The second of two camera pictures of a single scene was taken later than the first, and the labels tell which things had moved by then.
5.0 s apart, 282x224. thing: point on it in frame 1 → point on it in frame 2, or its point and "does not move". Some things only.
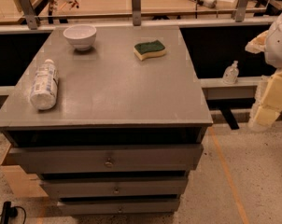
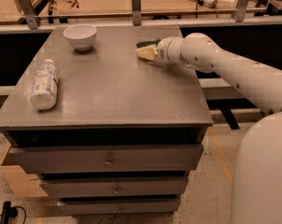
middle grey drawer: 108,188 does not move
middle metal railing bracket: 136,7 does not move
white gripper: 279,44 → 163,50
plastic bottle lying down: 46,86 does not move
